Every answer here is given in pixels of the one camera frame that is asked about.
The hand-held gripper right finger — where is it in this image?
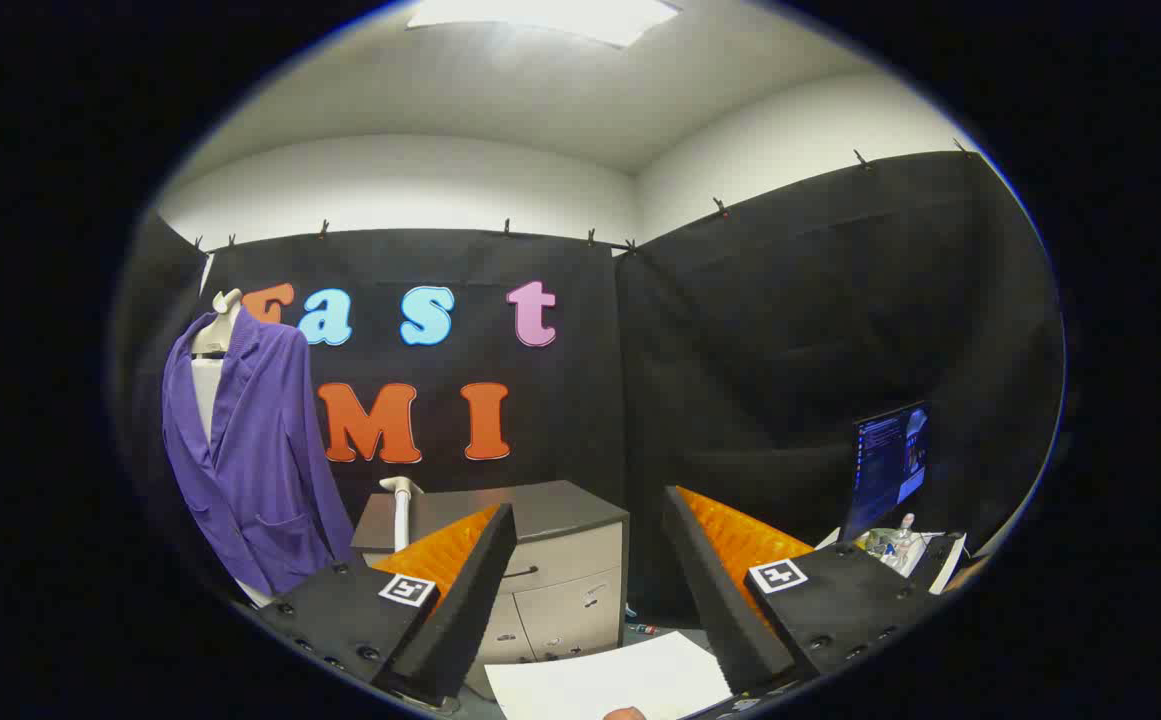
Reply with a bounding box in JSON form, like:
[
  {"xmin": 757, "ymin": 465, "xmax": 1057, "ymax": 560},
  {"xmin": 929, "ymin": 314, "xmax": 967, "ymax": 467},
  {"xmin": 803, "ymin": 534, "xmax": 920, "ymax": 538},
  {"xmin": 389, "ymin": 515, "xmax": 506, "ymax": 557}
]
[{"xmin": 660, "ymin": 486, "xmax": 943, "ymax": 696}]

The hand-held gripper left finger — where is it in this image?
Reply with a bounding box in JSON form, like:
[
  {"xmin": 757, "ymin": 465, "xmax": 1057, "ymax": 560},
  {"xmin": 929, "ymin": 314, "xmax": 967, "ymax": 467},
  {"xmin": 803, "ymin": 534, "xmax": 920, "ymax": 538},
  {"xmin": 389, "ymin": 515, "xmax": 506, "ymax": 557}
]
[{"xmin": 255, "ymin": 503, "xmax": 519, "ymax": 706}]

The purple corduroy jacket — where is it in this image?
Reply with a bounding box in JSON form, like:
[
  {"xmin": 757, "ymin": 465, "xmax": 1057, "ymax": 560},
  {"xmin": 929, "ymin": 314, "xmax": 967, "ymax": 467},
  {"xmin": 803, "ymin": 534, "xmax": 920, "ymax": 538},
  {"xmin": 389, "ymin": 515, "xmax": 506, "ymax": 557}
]
[{"xmin": 162, "ymin": 308, "xmax": 356, "ymax": 598}]

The cream clothes hanger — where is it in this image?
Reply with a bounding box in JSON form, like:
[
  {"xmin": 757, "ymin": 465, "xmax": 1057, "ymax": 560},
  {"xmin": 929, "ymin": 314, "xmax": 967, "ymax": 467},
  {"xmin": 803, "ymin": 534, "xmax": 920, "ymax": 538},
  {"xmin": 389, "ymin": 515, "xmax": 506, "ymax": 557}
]
[{"xmin": 189, "ymin": 289, "xmax": 244, "ymax": 358}]

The grey cabinet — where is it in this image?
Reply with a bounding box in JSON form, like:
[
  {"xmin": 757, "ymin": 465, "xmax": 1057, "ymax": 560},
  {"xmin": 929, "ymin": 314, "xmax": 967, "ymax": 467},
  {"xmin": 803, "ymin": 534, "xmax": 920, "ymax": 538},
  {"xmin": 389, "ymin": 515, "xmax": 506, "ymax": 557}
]
[{"xmin": 352, "ymin": 480, "xmax": 631, "ymax": 701}]

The white paper sheet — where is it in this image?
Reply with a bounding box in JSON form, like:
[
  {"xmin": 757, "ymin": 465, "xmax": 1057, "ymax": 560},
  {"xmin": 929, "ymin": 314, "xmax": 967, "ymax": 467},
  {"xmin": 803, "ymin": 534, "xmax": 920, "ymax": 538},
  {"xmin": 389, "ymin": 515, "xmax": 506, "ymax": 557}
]
[{"xmin": 485, "ymin": 631, "xmax": 733, "ymax": 720}]

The computer monitor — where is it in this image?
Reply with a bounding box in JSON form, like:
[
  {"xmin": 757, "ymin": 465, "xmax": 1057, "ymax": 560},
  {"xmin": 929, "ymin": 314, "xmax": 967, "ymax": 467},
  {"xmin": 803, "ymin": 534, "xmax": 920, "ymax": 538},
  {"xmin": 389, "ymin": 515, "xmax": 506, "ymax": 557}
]
[{"xmin": 843, "ymin": 402, "xmax": 931, "ymax": 541}]

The white side table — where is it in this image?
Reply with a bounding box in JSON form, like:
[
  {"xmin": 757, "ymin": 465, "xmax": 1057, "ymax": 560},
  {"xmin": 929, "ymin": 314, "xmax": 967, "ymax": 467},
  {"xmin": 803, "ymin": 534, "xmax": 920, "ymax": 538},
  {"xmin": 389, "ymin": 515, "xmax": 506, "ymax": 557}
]
[{"xmin": 820, "ymin": 525, "xmax": 969, "ymax": 596}]

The black backdrop cloth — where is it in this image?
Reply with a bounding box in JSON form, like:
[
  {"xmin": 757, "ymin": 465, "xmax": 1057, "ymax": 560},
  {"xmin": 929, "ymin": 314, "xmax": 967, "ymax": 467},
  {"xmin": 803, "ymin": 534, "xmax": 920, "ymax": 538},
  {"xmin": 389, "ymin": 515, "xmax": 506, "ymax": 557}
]
[{"xmin": 115, "ymin": 150, "xmax": 1066, "ymax": 626}]

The row of black clips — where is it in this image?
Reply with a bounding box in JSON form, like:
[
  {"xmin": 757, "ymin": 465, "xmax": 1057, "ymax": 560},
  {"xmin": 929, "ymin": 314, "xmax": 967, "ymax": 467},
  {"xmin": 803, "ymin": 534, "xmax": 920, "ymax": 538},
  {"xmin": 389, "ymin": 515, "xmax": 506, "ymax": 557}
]
[{"xmin": 193, "ymin": 140, "xmax": 976, "ymax": 251}]

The ceiling light panel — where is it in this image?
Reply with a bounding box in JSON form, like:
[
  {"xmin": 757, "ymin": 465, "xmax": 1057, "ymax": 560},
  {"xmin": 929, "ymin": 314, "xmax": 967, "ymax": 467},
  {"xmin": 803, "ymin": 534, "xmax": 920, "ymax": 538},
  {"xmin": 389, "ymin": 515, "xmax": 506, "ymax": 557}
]
[{"xmin": 406, "ymin": 0, "xmax": 681, "ymax": 49}]

